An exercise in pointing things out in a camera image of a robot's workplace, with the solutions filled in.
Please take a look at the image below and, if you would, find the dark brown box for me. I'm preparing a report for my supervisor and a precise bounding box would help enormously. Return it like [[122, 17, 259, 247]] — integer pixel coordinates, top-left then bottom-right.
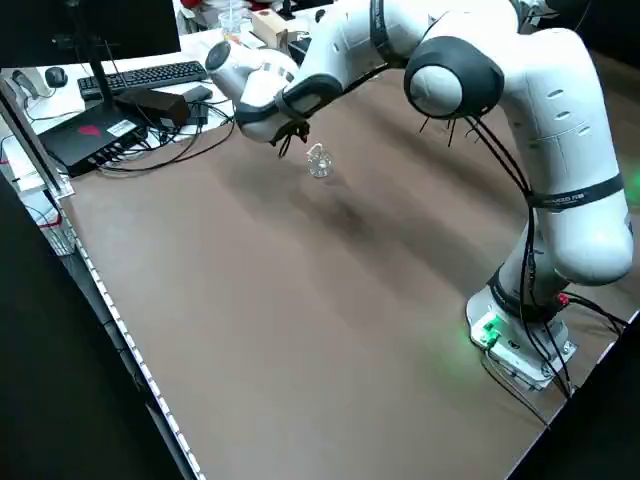
[[113, 88, 192, 130]]

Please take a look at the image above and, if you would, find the cardboard box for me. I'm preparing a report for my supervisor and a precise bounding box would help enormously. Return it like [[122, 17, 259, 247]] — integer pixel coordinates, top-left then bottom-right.
[[250, 8, 302, 51]]

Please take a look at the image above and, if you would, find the clear plastic cup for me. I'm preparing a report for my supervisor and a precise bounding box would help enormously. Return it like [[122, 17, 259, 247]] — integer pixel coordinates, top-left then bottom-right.
[[217, 9, 245, 45]]

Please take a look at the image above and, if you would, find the black keyboard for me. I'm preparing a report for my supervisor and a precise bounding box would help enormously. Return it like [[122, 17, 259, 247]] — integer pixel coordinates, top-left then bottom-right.
[[76, 60, 211, 102]]

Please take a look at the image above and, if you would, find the black box with red logo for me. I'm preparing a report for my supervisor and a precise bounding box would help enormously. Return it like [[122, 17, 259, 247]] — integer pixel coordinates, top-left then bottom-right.
[[37, 94, 152, 178]]

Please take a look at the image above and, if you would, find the black monitor stand pole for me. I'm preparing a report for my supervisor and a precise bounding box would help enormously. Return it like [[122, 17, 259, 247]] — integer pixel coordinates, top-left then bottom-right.
[[63, 0, 124, 109]]

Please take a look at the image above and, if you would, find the black monitor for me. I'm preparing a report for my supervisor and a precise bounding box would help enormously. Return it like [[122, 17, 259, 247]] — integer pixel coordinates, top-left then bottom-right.
[[0, 0, 182, 70]]

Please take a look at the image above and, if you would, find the grey handheld device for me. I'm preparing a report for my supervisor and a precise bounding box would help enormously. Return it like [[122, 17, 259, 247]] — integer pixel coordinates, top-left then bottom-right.
[[10, 68, 42, 100]]

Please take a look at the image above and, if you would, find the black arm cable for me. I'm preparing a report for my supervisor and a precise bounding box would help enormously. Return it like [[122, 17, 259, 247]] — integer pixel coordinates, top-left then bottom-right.
[[464, 112, 574, 399]]

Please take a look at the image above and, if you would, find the aluminium frame post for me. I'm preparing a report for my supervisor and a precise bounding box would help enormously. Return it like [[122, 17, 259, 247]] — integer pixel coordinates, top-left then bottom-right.
[[0, 74, 75, 200]]

